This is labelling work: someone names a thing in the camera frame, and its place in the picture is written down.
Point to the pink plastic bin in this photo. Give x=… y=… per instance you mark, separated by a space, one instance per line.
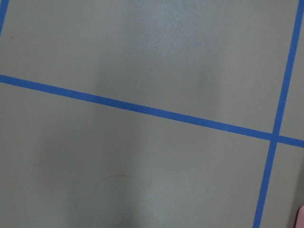
x=300 y=218

